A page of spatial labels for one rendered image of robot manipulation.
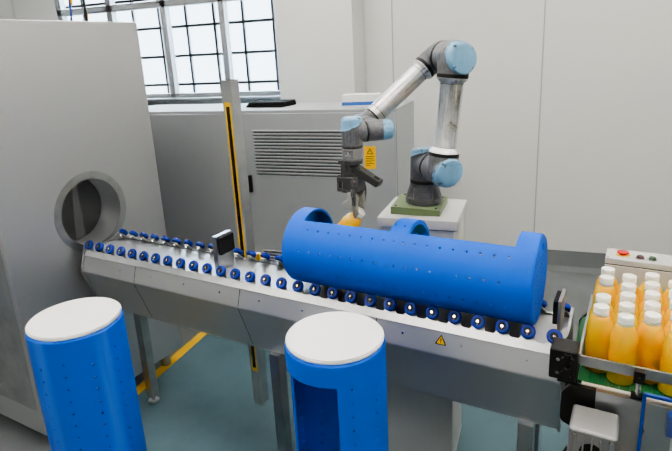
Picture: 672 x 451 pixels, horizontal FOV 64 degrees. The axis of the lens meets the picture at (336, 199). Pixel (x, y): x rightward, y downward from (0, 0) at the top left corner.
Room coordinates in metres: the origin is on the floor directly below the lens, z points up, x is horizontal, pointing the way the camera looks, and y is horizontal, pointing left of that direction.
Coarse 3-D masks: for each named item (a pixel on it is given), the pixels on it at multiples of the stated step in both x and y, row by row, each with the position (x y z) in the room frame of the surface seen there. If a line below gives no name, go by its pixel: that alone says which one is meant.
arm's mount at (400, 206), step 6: (402, 198) 2.21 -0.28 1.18; (444, 198) 2.19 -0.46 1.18; (396, 204) 2.13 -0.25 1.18; (402, 204) 2.13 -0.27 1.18; (408, 204) 2.12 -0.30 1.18; (444, 204) 2.14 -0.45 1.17; (396, 210) 2.10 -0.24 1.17; (402, 210) 2.09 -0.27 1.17; (408, 210) 2.08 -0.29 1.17; (414, 210) 2.07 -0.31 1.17; (420, 210) 2.06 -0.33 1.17; (426, 210) 2.05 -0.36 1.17; (432, 210) 2.04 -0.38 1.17; (438, 210) 2.04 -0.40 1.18; (438, 216) 2.03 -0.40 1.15
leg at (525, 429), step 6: (522, 420) 1.48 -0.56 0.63; (522, 426) 1.46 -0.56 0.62; (528, 426) 1.45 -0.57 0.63; (534, 426) 1.46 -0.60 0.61; (522, 432) 1.46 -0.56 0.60; (528, 432) 1.45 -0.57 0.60; (534, 432) 1.47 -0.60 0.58; (522, 438) 1.46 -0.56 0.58; (528, 438) 1.45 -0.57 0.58; (534, 438) 1.48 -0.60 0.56; (522, 444) 1.46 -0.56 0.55; (528, 444) 1.45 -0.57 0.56; (516, 450) 1.47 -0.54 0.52; (522, 450) 1.46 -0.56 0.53; (528, 450) 1.45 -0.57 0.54
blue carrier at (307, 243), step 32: (288, 224) 1.88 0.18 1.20; (320, 224) 1.83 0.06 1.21; (416, 224) 1.73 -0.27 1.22; (288, 256) 1.83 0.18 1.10; (320, 256) 1.76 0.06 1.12; (352, 256) 1.70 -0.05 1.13; (384, 256) 1.65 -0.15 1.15; (416, 256) 1.60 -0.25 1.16; (448, 256) 1.56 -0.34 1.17; (480, 256) 1.52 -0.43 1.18; (512, 256) 1.48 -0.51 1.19; (544, 256) 1.58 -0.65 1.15; (352, 288) 1.74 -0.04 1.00; (384, 288) 1.65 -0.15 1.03; (416, 288) 1.59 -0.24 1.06; (448, 288) 1.53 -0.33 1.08; (480, 288) 1.48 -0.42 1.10; (512, 288) 1.44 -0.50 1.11; (544, 288) 1.62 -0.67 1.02; (512, 320) 1.48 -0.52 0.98
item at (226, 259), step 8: (224, 232) 2.18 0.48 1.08; (216, 240) 2.12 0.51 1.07; (224, 240) 2.14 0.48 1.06; (232, 240) 2.18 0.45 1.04; (216, 248) 2.12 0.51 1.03; (224, 248) 2.14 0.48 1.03; (232, 248) 2.18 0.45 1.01; (216, 256) 2.13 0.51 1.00; (224, 256) 2.16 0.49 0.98; (232, 256) 2.20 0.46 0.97; (216, 264) 2.13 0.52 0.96; (224, 264) 2.15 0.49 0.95; (232, 264) 2.19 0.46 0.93
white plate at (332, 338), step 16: (304, 320) 1.45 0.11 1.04; (320, 320) 1.45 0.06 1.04; (336, 320) 1.44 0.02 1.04; (352, 320) 1.44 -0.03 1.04; (368, 320) 1.43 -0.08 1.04; (288, 336) 1.36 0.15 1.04; (304, 336) 1.36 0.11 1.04; (320, 336) 1.35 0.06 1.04; (336, 336) 1.35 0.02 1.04; (352, 336) 1.34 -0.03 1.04; (368, 336) 1.34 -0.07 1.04; (304, 352) 1.27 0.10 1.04; (320, 352) 1.27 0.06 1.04; (336, 352) 1.27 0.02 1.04; (352, 352) 1.26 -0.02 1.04; (368, 352) 1.26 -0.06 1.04
